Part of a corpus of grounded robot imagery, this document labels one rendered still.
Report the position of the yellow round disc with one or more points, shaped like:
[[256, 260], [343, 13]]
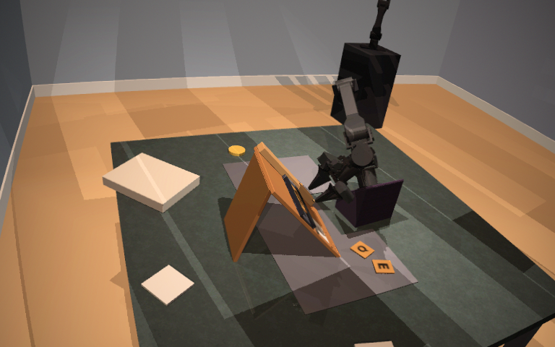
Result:
[[236, 150]]

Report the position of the beige flat box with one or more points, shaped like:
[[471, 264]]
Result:
[[151, 181]]

